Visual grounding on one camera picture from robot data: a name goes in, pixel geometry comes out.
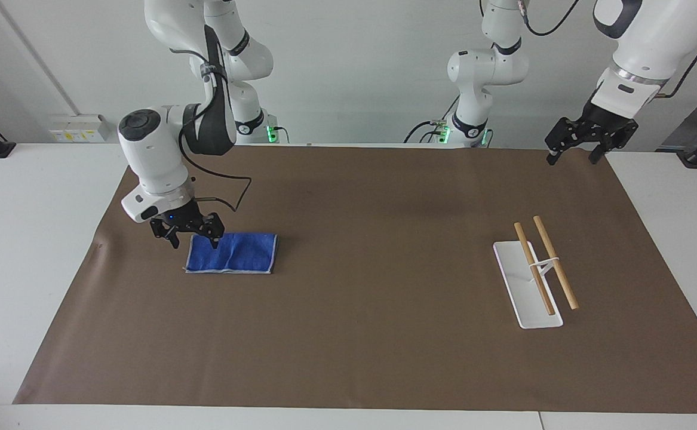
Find white rack with wooden bars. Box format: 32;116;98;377
493;215;581;330

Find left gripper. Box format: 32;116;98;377
545;99;640;167

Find white wall socket box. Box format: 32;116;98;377
48;114;111;143

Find blue towel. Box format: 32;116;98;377
185;231;280;275

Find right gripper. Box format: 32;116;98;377
149;198;226;250

